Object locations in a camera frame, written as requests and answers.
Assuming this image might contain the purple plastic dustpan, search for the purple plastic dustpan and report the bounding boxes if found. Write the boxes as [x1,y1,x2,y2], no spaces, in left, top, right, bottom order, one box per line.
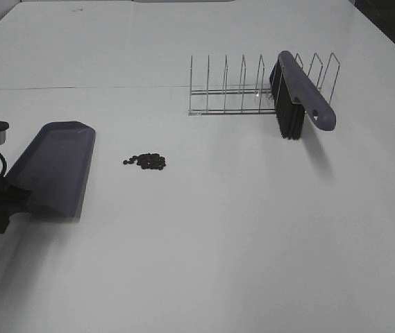
[0,121,96,234]

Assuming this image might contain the purple hand brush black bristles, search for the purple hand brush black bristles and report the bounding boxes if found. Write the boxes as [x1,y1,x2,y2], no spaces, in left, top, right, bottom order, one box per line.
[269,51,337,140]

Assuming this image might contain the pile of coffee beans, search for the pile of coffee beans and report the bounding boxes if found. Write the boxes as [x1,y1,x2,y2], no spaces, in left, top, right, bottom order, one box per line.
[122,153,167,171]

